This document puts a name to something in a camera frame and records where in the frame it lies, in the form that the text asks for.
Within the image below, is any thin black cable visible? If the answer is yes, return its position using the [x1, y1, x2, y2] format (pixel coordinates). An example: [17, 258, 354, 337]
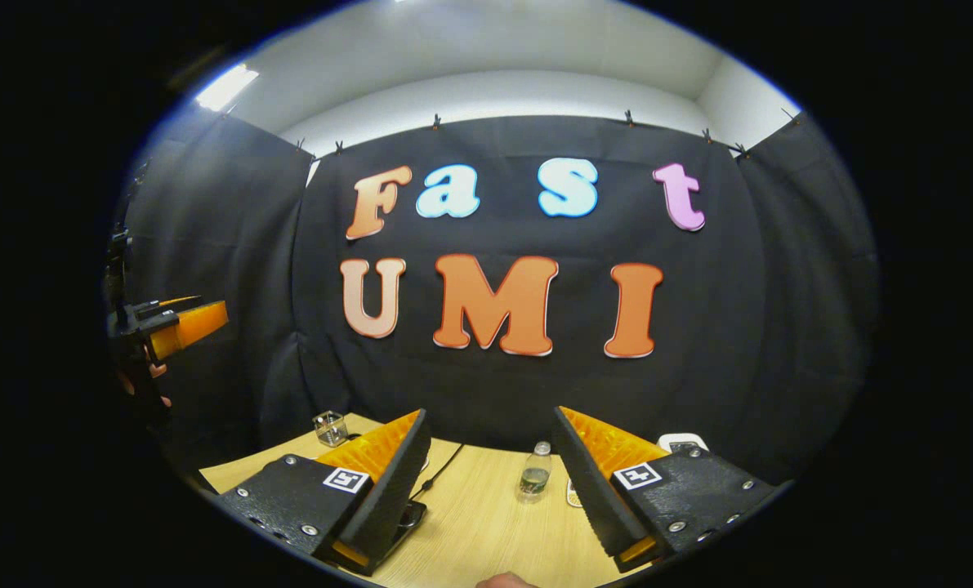
[408, 443, 465, 499]

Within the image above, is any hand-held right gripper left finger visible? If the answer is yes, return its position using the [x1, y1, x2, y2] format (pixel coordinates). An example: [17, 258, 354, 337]
[216, 408, 432, 577]

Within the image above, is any black induction cooktop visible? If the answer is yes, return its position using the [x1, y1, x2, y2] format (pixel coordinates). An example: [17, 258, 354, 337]
[331, 500, 427, 572]

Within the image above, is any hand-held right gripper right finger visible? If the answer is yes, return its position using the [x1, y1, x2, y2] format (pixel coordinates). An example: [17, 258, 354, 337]
[551, 406, 781, 574]

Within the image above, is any row of black cloth clips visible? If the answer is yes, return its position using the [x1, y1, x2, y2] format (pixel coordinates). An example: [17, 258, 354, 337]
[294, 110, 801, 160]

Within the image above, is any small ceiling light panel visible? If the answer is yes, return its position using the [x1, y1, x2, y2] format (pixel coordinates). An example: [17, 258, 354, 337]
[196, 64, 260, 113]

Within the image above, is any small wire basket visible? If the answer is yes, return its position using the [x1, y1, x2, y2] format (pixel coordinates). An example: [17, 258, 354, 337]
[312, 411, 350, 448]

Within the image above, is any clear plastic water bottle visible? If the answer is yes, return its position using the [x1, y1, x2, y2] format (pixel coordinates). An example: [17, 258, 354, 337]
[519, 441, 552, 505]

